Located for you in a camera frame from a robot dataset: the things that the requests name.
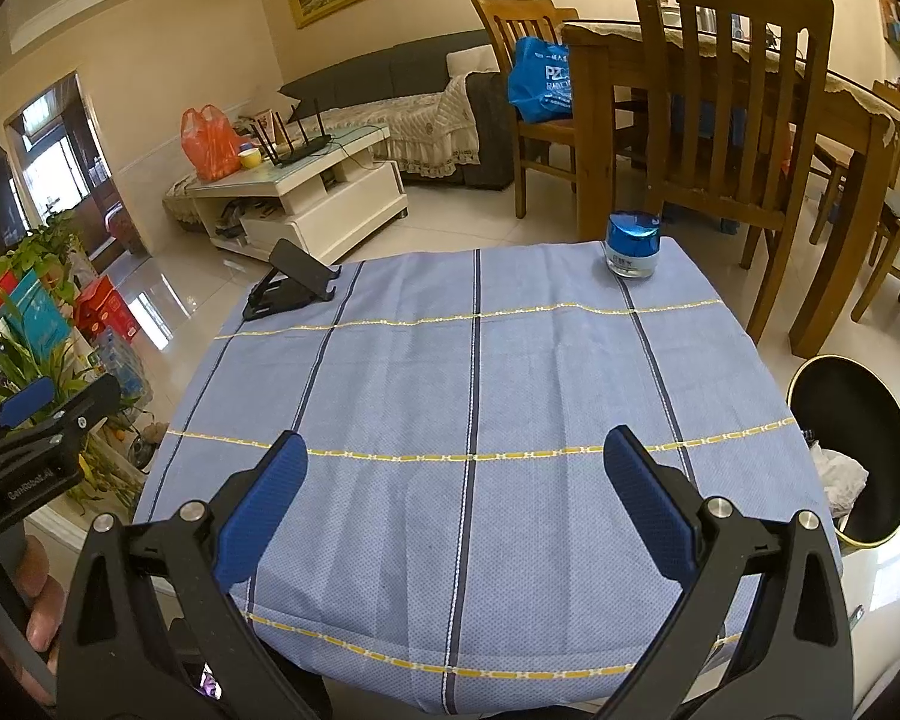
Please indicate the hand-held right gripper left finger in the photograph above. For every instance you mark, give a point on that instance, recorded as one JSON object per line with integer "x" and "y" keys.
{"x": 262, "y": 510}

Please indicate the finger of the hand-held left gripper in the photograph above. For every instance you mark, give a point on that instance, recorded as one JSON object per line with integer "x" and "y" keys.
{"x": 26, "y": 399}
{"x": 67, "y": 412}

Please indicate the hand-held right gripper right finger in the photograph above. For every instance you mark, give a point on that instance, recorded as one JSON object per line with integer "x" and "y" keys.
{"x": 645, "y": 502}

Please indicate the white tissue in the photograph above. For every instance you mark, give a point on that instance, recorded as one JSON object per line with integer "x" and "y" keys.
{"x": 840, "y": 476}

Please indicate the person's left hand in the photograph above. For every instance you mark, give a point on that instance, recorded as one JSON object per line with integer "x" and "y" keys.
{"x": 41, "y": 615}

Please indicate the pack of water bottles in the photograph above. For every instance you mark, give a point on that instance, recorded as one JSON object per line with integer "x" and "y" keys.
{"x": 124, "y": 367}

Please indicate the blue gift box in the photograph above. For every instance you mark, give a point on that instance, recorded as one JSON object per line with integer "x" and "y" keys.
{"x": 37, "y": 315}

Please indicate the red gift boxes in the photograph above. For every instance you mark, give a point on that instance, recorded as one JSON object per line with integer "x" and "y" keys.
{"x": 109, "y": 311}

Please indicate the green potted plant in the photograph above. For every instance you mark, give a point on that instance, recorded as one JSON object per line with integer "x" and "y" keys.
{"x": 41, "y": 247}

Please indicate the blue checked tablecloth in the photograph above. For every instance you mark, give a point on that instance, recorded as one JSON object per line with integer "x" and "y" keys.
{"x": 495, "y": 390}

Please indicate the black phone stand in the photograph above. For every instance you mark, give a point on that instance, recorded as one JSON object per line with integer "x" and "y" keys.
{"x": 292, "y": 266}

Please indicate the blue-lidded glass jar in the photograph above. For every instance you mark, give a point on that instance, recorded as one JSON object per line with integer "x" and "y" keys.
{"x": 634, "y": 236}

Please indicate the orange plastic bag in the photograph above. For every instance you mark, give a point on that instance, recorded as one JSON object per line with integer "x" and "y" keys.
{"x": 210, "y": 142}

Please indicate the small yellow cup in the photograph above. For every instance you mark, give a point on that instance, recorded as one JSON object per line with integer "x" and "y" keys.
{"x": 250, "y": 159}

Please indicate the white coffee table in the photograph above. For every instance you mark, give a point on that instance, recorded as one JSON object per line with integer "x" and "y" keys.
{"x": 330, "y": 199}

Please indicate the wooden dining table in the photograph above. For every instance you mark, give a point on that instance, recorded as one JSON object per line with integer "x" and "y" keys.
{"x": 847, "y": 225}

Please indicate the black wifi router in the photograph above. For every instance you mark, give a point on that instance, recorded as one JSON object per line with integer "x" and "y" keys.
{"x": 300, "y": 146}

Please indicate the beige lace sofa cover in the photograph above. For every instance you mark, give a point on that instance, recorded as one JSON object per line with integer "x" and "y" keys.
{"x": 427, "y": 127}

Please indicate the blue shopping bag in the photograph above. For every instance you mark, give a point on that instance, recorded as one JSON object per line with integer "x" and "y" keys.
{"x": 544, "y": 79}

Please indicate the lace dining table cloth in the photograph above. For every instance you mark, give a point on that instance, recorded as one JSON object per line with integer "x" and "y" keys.
{"x": 862, "y": 94}

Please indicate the dark grey sofa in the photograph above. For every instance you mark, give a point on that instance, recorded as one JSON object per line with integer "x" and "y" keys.
{"x": 397, "y": 60}

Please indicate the white sofa cushion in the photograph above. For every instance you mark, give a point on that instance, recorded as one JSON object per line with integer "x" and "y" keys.
{"x": 469, "y": 60}

